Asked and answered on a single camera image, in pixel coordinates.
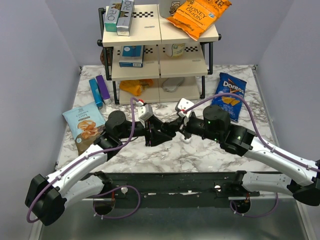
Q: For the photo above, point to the brown object behind rack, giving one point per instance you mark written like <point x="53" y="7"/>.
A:
<point x="106" y="56"/>

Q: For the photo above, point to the purple tube box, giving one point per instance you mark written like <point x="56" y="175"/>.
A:
<point x="104" y="92"/>

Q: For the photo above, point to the blue tube box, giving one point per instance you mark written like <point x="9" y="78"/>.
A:
<point x="96" y="93"/>

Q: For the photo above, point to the orange plastic bag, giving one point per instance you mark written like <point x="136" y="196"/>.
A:
<point x="135" y="87"/>

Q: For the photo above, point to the white earbud charging case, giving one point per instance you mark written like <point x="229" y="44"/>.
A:
<point x="185" y="140"/>

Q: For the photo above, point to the orange honey dijon chips bag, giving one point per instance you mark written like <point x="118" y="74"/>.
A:
<point x="195" y="17"/>

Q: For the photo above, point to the white printed mug top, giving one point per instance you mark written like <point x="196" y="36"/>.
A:
<point x="167" y="8"/>

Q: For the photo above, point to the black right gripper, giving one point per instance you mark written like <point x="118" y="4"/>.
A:
<point x="178" y="125"/>

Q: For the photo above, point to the white printed mug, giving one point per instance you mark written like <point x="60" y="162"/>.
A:
<point x="167" y="8"/>
<point x="174" y="50"/>

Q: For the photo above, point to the teal toothpaste box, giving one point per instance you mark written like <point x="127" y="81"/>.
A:
<point x="112" y="15"/>

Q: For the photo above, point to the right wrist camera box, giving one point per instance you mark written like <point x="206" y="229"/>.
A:
<point x="181" y="109"/>

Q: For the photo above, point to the silver toothpaste box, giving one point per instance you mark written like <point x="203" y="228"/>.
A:
<point x="124" y="21"/>

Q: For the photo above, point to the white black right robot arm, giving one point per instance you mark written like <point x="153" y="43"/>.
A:
<point x="296" y="176"/>

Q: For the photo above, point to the cassava chips bag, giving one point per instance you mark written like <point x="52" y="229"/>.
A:
<point x="86" y="123"/>

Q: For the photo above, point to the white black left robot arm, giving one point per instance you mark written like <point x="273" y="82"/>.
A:
<point x="49" y="196"/>

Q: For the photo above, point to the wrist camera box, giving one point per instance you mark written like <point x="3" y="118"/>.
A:
<point x="181" y="109"/>
<point x="145" y="112"/>

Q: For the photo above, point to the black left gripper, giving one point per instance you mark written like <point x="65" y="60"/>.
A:
<point x="156" y="137"/>

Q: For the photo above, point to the blue white box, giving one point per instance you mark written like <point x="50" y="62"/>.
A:
<point x="131" y="56"/>

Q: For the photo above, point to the blue Doritos bag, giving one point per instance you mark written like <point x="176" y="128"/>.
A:
<point x="230" y="84"/>

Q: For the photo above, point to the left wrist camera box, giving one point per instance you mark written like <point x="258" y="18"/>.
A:
<point x="145" y="112"/>

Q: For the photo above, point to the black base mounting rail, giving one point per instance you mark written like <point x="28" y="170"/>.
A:
<point x="171" y="190"/>

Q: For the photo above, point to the white printed mug middle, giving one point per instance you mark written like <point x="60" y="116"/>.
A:
<point x="174" y="50"/>

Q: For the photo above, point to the beige three-tier shelf rack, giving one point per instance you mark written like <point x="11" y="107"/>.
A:
<point x="152" y="31"/>

